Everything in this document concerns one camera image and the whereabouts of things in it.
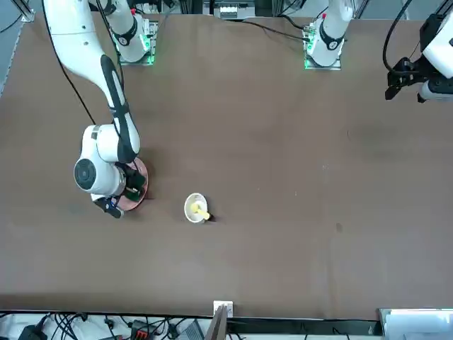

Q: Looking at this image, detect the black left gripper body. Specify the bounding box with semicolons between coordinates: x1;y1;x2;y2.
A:
401;57;432;89

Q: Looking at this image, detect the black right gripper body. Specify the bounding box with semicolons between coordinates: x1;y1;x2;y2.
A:
122;165;134;194

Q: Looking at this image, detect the green and yellow sponge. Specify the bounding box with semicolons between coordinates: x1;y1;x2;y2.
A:
126;176;145;196

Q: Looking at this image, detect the pink plate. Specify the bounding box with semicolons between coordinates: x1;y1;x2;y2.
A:
117;158;150;212

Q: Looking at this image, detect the yellow spoon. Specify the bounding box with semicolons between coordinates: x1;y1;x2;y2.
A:
189;200;212;220

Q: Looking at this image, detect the red and black power strip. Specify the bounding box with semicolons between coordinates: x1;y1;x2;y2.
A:
127;320;149;340

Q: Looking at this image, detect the white power strip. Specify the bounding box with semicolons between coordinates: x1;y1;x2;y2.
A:
218;4;242;21

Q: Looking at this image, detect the large black power adapter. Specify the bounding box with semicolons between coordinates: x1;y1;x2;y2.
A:
17;322;50;340

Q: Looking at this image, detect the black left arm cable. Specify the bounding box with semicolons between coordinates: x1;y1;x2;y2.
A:
381;0;447;72

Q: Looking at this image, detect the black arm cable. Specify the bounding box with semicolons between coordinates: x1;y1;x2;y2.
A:
52;0;141;178
381;0;447;72

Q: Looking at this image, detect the black wrist mount block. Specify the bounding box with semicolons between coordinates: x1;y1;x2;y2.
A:
93;195;124;220

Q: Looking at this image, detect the white mug with black handle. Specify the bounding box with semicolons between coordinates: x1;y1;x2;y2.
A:
183;192;217;225

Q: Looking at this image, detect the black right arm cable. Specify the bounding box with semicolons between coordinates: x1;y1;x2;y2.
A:
52;0;141;178

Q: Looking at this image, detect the thin black cable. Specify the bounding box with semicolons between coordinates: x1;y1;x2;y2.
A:
226;17;314;42

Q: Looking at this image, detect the white corner bracket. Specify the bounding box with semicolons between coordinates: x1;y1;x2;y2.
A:
213;300;235;319

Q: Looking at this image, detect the aluminium frame post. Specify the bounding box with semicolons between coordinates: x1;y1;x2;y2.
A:
205;303;229;340

